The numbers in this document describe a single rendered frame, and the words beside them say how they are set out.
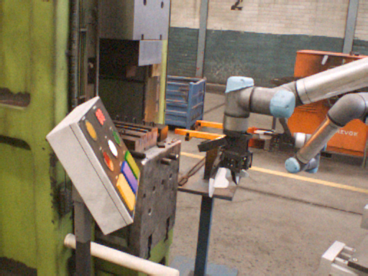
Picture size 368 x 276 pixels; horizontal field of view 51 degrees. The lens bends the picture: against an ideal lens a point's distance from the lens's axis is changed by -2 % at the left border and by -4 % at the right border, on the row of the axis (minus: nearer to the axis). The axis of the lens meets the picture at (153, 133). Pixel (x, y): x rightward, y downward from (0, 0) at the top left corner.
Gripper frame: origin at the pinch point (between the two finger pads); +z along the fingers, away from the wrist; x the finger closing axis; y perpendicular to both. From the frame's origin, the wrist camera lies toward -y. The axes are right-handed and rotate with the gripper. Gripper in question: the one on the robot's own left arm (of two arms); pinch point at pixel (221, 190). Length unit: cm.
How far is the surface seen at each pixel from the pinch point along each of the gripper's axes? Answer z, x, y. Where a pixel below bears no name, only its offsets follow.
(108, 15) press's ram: -51, -2, -53
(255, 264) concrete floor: 94, 108, -33
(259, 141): 1, 64, -21
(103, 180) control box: -12.8, -43.4, -5.8
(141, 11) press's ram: -53, 6, -44
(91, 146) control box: -20.6, -44.4, -9.2
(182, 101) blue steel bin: 49, 321, -266
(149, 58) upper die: -36, 14, -47
